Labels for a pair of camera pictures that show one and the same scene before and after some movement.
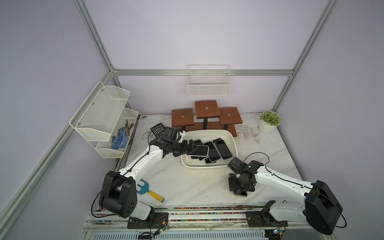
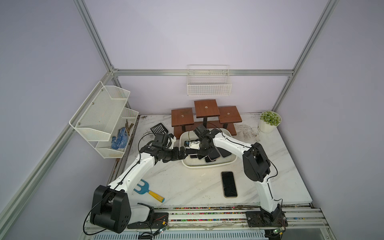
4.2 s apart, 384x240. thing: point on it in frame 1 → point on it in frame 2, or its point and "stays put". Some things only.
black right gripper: (232, 183) → (204, 151)
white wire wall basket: (208, 80) stays put
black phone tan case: (240, 193) → (229, 186)
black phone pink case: (213, 154) stays put
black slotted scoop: (158, 129) stays put
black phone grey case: (222, 148) stays put
